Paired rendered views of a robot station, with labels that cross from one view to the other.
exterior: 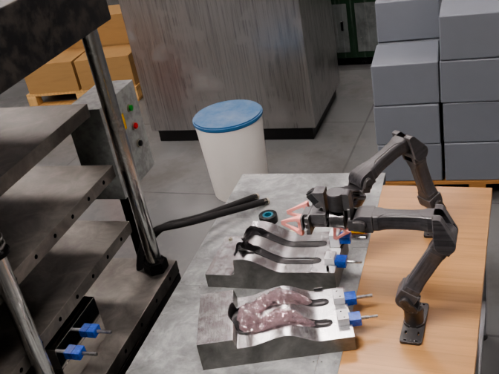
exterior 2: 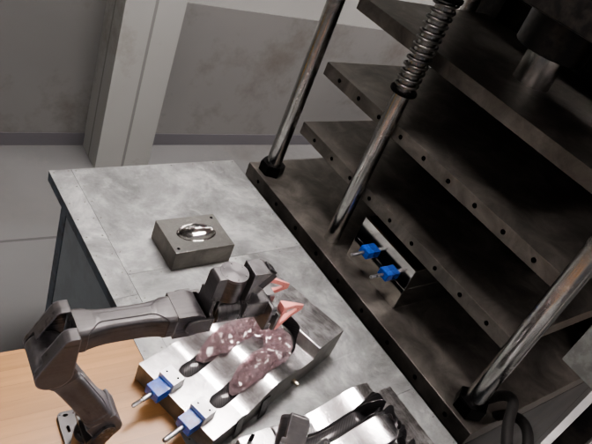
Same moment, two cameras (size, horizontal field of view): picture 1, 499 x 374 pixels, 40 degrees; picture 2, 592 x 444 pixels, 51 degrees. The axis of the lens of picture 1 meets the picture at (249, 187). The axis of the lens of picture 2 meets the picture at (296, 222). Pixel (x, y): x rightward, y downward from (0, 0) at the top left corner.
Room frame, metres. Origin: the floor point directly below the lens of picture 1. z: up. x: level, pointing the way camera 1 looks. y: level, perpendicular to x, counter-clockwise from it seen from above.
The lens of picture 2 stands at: (2.19, -1.07, 2.07)
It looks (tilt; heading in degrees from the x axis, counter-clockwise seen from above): 34 degrees down; 111
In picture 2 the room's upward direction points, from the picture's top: 24 degrees clockwise
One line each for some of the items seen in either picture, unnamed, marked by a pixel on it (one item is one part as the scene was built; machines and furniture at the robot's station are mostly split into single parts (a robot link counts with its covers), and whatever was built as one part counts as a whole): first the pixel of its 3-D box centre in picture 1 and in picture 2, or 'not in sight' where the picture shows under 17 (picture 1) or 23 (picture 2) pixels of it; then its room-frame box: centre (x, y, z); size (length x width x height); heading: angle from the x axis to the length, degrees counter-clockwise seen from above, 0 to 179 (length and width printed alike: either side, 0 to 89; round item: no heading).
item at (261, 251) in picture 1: (278, 245); (351, 442); (2.15, -0.06, 0.92); 0.35 x 0.16 x 0.09; 68
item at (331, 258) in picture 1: (344, 261); not in sight; (2.00, -0.28, 0.89); 0.13 x 0.05 x 0.05; 68
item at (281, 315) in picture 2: (299, 214); (281, 305); (1.88, -0.14, 1.20); 0.09 x 0.07 x 0.07; 65
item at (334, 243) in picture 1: (347, 237); not in sight; (2.11, -0.32, 0.92); 0.13 x 0.05 x 0.05; 69
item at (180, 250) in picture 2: not in sight; (192, 240); (1.41, 0.23, 0.84); 0.20 x 0.15 x 0.07; 68
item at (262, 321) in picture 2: (319, 218); (248, 303); (1.83, -0.20, 1.20); 0.10 x 0.07 x 0.07; 155
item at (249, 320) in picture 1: (273, 309); (252, 344); (1.80, 0.00, 0.90); 0.26 x 0.18 x 0.08; 85
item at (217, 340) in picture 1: (275, 320); (246, 351); (1.80, 0.00, 0.86); 0.50 x 0.26 x 0.11; 85
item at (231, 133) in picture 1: (235, 151); not in sight; (4.33, 0.05, 0.30); 0.49 x 0.49 x 0.59
